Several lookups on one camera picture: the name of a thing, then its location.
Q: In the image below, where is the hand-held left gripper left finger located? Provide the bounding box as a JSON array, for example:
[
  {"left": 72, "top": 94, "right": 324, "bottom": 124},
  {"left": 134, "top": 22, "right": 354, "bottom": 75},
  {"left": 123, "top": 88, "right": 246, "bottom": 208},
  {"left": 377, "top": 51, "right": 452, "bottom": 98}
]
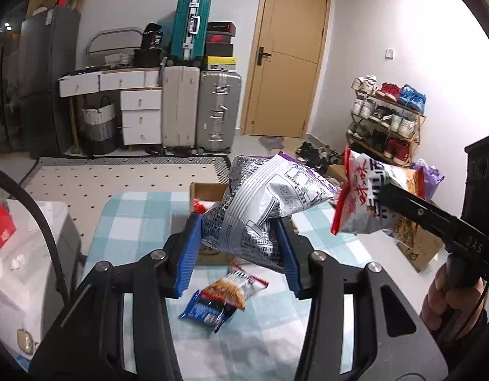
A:
[{"left": 28, "top": 212, "right": 204, "bottom": 381}]

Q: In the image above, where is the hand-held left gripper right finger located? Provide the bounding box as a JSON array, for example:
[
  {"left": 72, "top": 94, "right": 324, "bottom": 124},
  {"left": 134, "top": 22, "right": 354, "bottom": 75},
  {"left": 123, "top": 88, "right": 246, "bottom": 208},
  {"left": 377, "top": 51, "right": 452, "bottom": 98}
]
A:
[{"left": 273, "top": 219, "right": 452, "bottom": 381}]

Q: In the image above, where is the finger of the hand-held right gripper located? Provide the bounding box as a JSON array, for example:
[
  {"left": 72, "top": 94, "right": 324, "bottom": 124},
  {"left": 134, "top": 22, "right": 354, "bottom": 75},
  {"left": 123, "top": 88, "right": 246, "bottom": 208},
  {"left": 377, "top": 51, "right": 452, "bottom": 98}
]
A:
[{"left": 377, "top": 184, "right": 458, "bottom": 247}]

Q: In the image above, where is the large white noodle packet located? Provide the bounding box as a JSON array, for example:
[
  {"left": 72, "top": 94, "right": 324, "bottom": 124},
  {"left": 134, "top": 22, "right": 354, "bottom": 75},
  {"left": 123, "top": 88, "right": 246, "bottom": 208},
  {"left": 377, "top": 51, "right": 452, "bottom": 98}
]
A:
[{"left": 330, "top": 145, "right": 428, "bottom": 251}]

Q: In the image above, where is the orange white snack packet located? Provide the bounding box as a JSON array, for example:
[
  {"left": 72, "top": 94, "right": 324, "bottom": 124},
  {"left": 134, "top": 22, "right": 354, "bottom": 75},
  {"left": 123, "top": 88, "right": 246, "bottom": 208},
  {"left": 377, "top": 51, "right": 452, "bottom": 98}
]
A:
[{"left": 205, "top": 264, "right": 269, "bottom": 311}]

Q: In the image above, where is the blue snack packet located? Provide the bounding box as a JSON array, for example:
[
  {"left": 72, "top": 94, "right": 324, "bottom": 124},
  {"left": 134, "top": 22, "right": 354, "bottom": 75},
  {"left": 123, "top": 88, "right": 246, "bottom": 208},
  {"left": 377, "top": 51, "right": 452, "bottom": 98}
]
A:
[{"left": 178, "top": 289, "right": 238, "bottom": 334}]

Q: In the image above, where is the silver purple snack packet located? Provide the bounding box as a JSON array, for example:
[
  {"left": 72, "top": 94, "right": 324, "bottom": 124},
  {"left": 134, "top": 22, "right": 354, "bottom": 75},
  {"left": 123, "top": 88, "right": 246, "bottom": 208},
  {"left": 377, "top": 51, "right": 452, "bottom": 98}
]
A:
[{"left": 200, "top": 151, "right": 341, "bottom": 276}]

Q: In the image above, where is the brown cardboard box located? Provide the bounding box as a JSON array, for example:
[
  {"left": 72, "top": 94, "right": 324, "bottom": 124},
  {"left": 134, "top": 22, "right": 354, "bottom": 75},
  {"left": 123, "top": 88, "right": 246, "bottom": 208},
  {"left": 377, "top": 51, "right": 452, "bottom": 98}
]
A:
[{"left": 189, "top": 182, "right": 446, "bottom": 274}]

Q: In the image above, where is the person's right hand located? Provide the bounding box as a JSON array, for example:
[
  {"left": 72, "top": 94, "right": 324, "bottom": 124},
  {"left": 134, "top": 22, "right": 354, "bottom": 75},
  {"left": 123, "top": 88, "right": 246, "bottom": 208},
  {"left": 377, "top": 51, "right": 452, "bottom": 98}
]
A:
[{"left": 420, "top": 264, "right": 488, "bottom": 339}]

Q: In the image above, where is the purple plastic bag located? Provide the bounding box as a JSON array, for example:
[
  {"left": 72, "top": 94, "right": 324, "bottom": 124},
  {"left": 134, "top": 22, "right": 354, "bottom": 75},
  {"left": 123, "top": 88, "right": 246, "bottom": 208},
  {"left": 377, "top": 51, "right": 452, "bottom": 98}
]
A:
[{"left": 411, "top": 159, "right": 445, "bottom": 204}]

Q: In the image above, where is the wooden shoe rack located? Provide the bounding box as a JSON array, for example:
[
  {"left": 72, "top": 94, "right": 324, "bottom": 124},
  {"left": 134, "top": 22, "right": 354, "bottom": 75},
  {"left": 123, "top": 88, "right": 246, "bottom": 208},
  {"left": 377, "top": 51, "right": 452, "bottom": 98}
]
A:
[{"left": 345, "top": 87, "right": 426, "bottom": 168}]

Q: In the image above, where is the small cardboard carton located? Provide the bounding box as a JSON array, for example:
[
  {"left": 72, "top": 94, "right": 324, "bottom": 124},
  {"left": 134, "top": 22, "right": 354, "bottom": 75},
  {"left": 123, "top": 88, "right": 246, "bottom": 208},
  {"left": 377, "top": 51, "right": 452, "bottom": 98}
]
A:
[{"left": 326, "top": 164, "right": 348, "bottom": 185}]

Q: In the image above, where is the shoe rack with shoes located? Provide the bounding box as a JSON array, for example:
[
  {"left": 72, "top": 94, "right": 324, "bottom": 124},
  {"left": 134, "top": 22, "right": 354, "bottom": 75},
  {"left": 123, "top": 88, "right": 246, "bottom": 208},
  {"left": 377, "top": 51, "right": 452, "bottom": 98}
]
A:
[{"left": 347, "top": 75, "right": 427, "bottom": 167}]

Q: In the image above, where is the pile of loose shoes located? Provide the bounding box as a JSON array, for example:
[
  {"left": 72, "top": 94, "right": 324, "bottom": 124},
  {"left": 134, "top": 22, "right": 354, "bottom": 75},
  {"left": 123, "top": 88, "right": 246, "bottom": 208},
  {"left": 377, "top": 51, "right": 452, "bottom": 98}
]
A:
[{"left": 295, "top": 141, "right": 345, "bottom": 172}]

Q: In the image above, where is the dotted beige rug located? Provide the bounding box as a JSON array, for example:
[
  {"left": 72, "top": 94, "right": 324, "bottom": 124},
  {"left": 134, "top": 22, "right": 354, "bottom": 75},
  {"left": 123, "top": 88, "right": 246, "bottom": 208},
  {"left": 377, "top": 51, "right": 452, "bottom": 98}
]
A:
[{"left": 19, "top": 155, "right": 231, "bottom": 212}]

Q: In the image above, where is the grey beige door mat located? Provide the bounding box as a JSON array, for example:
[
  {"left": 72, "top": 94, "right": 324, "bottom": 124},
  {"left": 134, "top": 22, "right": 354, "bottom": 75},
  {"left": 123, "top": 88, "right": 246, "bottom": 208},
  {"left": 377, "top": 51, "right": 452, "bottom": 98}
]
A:
[{"left": 259, "top": 135, "right": 285, "bottom": 152}]

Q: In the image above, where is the silver suitcase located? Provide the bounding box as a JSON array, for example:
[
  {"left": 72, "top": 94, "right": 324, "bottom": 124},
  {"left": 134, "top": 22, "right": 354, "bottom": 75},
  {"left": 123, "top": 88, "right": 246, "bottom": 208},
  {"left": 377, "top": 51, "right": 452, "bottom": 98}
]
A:
[{"left": 195, "top": 70, "right": 243, "bottom": 154}]

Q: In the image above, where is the beige suitcase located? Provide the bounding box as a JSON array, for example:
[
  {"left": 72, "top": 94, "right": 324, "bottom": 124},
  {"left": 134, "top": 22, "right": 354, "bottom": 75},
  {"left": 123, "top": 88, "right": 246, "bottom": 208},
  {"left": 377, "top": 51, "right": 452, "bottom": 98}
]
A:
[{"left": 161, "top": 65, "right": 201, "bottom": 156}]

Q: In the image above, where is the white desk with drawers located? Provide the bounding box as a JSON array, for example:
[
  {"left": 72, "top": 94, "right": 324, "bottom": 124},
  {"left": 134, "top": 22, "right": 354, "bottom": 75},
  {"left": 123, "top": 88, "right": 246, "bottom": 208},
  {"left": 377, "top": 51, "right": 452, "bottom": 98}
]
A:
[{"left": 58, "top": 67, "right": 164, "bottom": 148}]

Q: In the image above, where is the striped laundry basket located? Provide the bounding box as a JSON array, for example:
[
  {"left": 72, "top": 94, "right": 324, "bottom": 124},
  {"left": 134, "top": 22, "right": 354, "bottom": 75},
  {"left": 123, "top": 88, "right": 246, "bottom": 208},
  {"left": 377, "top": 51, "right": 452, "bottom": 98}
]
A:
[{"left": 81, "top": 96, "right": 117, "bottom": 156}]

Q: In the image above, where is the white grey side cabinet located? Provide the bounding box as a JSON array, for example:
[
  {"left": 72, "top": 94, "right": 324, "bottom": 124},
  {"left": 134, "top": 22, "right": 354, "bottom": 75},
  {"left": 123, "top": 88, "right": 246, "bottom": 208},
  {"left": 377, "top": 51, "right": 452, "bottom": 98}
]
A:
[{"left": 0, "top": 200, "right": 85, "bottom": 371}]

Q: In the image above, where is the red gift box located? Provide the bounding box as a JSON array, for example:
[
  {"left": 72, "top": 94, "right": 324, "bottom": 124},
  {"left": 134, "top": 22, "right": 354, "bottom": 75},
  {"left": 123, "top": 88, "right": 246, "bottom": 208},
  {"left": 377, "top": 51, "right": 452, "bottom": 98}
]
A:
[{"left": 0, "top": 202, "right": 17, "bottom": 249}]

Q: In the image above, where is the black storage box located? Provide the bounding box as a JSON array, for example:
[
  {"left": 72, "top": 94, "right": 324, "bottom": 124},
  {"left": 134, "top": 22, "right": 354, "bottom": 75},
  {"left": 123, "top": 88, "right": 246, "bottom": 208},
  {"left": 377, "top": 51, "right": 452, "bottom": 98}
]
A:
[{"left": 133, "top": 48, "right": 164, "bottom": 68}]

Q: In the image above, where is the wooden door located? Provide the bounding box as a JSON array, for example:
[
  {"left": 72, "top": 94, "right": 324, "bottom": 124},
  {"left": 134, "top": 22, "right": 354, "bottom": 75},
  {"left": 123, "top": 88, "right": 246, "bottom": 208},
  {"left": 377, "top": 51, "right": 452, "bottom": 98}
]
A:
[{"left": 240, "top": 0, "right": 333, "bottom": 139}]

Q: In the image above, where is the plain black shoebox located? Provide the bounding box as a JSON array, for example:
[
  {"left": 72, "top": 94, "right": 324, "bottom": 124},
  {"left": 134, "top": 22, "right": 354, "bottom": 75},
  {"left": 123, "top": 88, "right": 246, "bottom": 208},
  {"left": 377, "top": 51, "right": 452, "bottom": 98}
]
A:
[{"left": 205, "top": 43, "right": 234, "bottom": 57}]

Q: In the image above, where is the dark grey fridge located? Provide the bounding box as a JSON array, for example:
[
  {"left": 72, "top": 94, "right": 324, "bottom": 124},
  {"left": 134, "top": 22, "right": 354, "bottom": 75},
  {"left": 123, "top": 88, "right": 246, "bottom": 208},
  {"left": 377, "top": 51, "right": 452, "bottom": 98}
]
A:
[{"left": 17, "top": 6, "right": 82, "bottom": 160}]

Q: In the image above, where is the black printed bag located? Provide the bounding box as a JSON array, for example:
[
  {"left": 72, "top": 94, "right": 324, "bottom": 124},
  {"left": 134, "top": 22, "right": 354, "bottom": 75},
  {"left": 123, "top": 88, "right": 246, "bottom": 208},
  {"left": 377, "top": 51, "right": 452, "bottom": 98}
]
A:
[{"left": 141, "top": 23, "right": 166, "bottom": 50}]

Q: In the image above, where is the teal suitcase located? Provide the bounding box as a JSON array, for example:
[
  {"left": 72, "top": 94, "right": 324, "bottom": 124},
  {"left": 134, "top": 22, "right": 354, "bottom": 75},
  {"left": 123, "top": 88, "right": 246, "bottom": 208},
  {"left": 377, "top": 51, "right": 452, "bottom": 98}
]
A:
[{"left": 170, "top": 0, "right": 213, "bottom": 66}]

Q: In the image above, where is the black cable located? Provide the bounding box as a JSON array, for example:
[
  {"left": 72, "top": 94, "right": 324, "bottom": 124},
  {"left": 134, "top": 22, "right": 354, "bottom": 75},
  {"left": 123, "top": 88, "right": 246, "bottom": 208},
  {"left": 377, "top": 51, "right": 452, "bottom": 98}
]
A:
[{"left": 0, "top": 164, "right": 77, "bottom": 307}]

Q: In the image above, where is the white arched frame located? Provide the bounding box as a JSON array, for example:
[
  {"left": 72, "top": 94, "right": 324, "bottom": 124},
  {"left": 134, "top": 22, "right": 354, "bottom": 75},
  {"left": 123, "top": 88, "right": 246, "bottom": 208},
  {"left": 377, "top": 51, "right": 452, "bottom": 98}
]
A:
[{"left": 86, "top": 28, "right": 144, "bottom": 64}]

